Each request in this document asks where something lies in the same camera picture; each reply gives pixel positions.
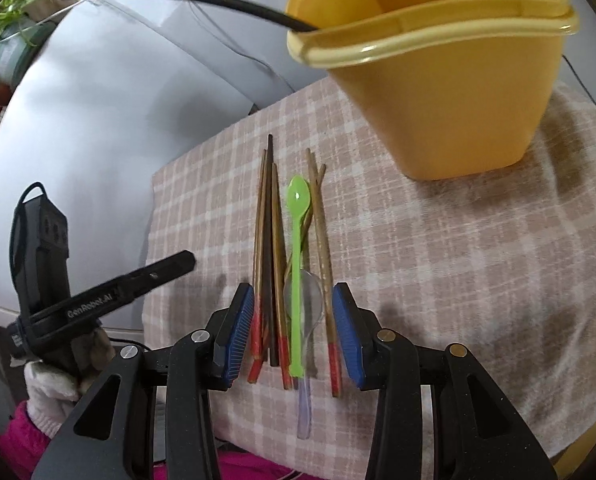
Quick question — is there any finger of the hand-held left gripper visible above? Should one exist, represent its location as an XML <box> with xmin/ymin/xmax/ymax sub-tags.
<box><xmin>28</xmin><ymin>251</ymin><xmax>197</xmax><ymax>350</ymax></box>

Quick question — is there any person's left forearm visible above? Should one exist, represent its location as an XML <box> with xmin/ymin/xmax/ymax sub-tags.
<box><xmin>0</xmin><ymin>400</ymin><xmax>54</xmax><ymax>480</ymax></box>

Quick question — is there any black chopstick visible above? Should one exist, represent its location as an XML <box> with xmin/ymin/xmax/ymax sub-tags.
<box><xmin>264</xmin><ymin>134</ymin><xmax>280</xmax><ymax>367</ymax></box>
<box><xmin>62</xmin><ymin>0</ymin><xmax>316</xmax><ymax>33</ymax></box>

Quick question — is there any wooden table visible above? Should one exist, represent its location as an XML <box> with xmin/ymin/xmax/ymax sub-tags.
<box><xmin>548</xmin><ymin>405</ymin><xmax>596</xmax><ymax>461</ymax></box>

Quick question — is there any white cable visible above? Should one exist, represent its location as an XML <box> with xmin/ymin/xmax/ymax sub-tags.
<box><xmin>185</xmin><ymin>0</ymin><xmax>291</xmax><ymax>93</ymax></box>

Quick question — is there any black cable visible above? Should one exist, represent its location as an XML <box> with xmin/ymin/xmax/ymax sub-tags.
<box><xmin>560</xmin><ymin>55</ymin><xmax>596</xmax><ymax>108</ymax></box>

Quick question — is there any clear plastic spoon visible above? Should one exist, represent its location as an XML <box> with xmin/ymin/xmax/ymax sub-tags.
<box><xmin>283</xmin><ymin>269</ymin><xmax>325</xmax><ymax>441</ymax></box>

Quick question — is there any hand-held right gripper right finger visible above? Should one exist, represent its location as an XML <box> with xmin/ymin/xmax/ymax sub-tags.
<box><xmin>331</xmin><ymin>282</ymin><xmax>559</xmax><ymax>480</ymax></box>

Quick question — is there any green plastic spoon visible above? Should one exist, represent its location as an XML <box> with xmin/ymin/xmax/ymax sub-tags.
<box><xmin>286</xmin><ymin>175</ymin><xmax>312</xmax><ymax>380</ymax></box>

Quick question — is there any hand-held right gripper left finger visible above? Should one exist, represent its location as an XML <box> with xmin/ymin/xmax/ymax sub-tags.
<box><xmin>30</xmin><ymin>282</ymin><xmax>256</xmax><ymax>480</ymax></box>

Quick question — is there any person's left hand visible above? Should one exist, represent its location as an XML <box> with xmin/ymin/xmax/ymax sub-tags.
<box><xmin>10</xmin><ymin>325</ymin><xmax>116</xmax><ymax>436</ymax></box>

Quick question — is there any grey plant pot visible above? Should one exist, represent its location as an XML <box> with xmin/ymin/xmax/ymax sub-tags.
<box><xmin>0</xmin><ymin>20</ymin><xmax>59</xmax><ymax>86</ymax></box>

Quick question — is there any yellow plastic container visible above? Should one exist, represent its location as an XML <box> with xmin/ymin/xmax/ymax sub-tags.
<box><xmin>285</xmin><ymin>0</ymin><xmax>580</xmax><ymax>182</ymax></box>

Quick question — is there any pink checked cloth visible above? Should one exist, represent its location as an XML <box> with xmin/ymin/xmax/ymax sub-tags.
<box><xmin>142</xmin><ymin>77</ymin><xmax>596</xmax><ymax>461</ymax></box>

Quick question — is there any green potted plant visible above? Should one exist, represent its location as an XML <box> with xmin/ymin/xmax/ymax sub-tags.
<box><xmin>0</xmin><ymin>0</ymin><xmax>46</xmax><ymax>83</ymax></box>

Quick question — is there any wooden chopstick red tip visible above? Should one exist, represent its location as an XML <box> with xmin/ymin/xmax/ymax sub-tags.
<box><xmin>298</xmin><ymin>163</ymin><xmax>328</xmax><ymax>246</ymax></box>
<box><xmin>272</xmin><ymin>161</ymin><xmax>294</xmax><ymax>392</ymax></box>
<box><xmin>305</xmin><ymin>148</ymin><xmax>342</xmax><ymax>398</ymax></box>
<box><xmin>247</xmin><ymin>149</ymin><xmax>270</xmax><ymax>386</ymax></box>

